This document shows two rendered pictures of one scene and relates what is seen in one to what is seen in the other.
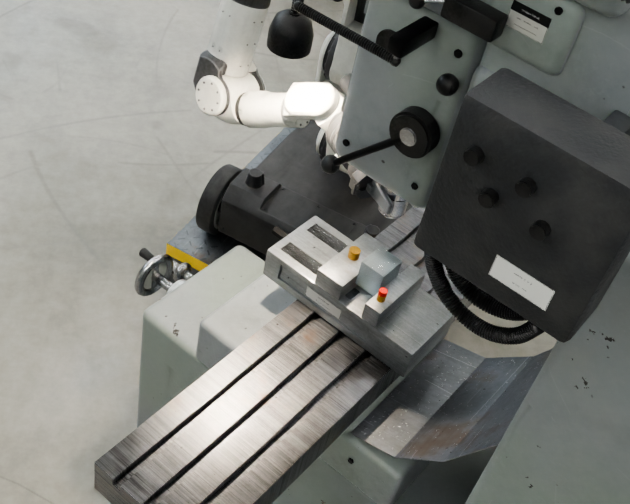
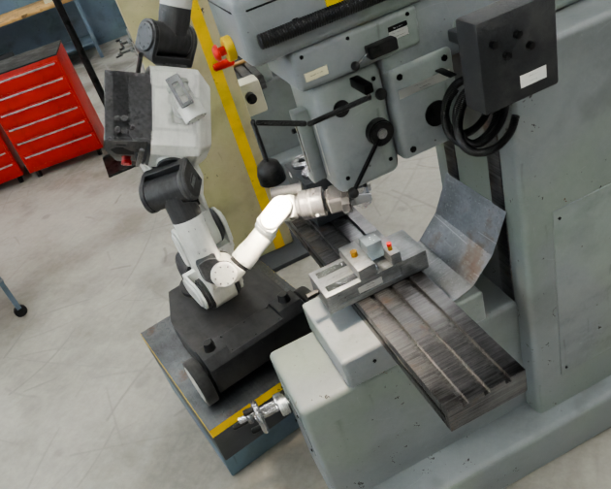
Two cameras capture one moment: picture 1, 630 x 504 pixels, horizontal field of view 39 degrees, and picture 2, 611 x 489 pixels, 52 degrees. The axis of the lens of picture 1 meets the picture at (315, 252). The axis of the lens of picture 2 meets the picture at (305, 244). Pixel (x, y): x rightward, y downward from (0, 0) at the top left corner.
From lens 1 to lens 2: 1.08 m
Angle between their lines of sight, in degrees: 33
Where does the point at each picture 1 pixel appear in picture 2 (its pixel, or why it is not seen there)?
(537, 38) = (405, 33)
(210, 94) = (224, 273)
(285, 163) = (197, 334)
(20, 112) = not seen: outside the picture
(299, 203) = (237, 331)
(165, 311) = (307, 400)
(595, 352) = (530, 108)
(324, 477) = not seen: hidden behind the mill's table
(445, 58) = not seen: hidden behind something
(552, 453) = (540, 172)
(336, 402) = (436, 296)
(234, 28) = (202, 232)
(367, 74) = (338, 134)
